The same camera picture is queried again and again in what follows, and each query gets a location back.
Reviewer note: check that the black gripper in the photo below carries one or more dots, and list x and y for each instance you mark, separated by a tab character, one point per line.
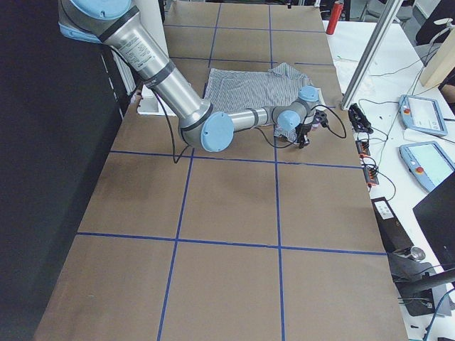
304	130

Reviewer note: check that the navy white striped polo shirt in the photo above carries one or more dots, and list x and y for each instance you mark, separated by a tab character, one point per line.
231	91

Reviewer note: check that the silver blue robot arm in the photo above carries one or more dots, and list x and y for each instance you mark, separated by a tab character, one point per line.
117	24

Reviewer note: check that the black clamp tool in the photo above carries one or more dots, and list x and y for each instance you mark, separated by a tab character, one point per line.
358	119

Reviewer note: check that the black orange terminal strip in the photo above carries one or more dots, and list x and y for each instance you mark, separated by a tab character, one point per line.
369	165

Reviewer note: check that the far teach pendant tablet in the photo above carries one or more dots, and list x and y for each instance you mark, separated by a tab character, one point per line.
422	114

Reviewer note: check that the teach pendant tablet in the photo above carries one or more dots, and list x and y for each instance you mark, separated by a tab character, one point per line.
427	162
422	114

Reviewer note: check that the near teach pendant tablet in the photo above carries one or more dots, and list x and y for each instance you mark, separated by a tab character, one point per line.
427	162

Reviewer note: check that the black power box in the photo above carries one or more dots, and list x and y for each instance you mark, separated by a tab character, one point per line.
393	235

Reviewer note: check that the red cylinder bottle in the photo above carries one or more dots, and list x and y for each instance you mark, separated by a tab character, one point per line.
336	12

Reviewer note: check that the black monitor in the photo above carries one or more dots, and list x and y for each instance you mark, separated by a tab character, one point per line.
435	216

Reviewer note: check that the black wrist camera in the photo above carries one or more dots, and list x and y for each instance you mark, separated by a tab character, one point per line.
320	119

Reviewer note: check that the aluminium frame post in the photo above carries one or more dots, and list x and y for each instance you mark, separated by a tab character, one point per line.
379	32

